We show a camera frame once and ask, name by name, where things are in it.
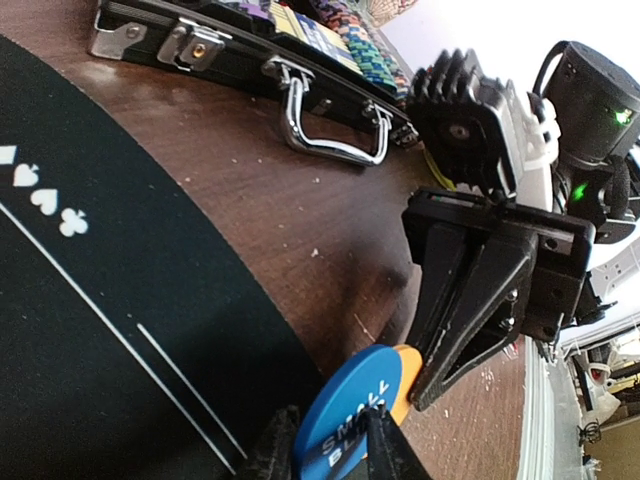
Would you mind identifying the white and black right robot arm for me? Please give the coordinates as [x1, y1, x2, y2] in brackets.
[402, 41, 639, 410]

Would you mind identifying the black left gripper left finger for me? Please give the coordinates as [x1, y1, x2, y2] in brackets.
[247, 405, 300, 479]

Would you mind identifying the blue texas holdem card deck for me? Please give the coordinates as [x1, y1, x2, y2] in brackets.
[270, 1, 353, 65]

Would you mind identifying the orange round button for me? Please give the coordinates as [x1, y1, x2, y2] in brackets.
[391, 344, 423, 425]

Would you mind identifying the blue small blind button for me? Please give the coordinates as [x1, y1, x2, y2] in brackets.
[293, 345, 402, 480]

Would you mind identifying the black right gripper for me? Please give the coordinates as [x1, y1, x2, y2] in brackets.
[401, 39, 640, 412]

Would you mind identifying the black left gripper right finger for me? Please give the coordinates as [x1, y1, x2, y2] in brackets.
[363, 406, 432, 480]

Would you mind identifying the black poker chip case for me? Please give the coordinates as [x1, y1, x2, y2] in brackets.
[89, 1, 418, 166]

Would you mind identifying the cream patterned mug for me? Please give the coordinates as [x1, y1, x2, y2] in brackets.
[366, 0, 417, 27]

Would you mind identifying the round black poker mat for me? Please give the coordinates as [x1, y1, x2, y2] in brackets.
[1, 39, 322, 479]

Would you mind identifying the yellow-green bowl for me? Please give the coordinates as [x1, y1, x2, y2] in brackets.
[423, 149, 456, 191]

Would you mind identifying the right outer poker chip row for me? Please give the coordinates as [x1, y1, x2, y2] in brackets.
[310, 0, 410, 109]

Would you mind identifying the aluminium front rail base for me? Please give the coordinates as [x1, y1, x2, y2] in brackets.
[516, 338, 587, 480]

